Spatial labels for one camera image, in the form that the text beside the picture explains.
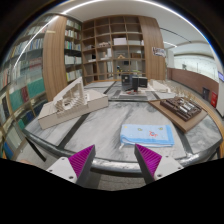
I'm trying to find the red waste bin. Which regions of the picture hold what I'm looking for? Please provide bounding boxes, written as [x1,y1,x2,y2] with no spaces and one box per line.
[210,91,219,108]

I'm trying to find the wall poster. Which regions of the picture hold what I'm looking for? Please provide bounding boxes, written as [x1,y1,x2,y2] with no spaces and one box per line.
[152,46,167,58]

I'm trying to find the white architectural model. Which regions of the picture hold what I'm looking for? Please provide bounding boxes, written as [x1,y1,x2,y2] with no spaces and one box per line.
[37,76,110,130]

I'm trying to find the narrow wooden bookshelf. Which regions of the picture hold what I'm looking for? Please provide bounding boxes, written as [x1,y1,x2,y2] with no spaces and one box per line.
[64,18,84,84]

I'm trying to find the wooden cubby shelf unit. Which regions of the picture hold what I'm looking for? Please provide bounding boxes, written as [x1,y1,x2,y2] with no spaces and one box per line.
[81,15,147,83]

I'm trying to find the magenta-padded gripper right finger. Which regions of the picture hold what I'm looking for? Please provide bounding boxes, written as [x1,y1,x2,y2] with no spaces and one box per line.
[133,143,185,185]

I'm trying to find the brown building model on board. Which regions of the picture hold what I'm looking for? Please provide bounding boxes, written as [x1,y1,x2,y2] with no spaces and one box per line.
[148,95,209,134]

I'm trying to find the glass-fronted bookshelf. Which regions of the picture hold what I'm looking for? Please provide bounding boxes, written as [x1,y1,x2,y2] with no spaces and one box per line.
[0,14,49,158]

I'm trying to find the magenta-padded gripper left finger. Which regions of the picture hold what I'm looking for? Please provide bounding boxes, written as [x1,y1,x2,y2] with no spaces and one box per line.
[45,144,97,188]

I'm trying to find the light blue printed towel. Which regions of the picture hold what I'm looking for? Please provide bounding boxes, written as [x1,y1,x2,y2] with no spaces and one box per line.
[119,123,175,148]

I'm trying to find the curved wooden slat bench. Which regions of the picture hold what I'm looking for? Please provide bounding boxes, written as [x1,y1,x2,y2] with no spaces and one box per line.
[196,96,224,158]

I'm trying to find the small white building model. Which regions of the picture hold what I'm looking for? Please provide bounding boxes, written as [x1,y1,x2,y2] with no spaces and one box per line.
[148,78,173,94]

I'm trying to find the wooden stick frame model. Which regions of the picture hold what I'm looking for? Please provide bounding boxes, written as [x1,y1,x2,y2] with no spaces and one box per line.
[168,83,198,102]

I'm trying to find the black waste bin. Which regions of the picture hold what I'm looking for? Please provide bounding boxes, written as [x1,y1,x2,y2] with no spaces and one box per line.
[202,87,211,101]

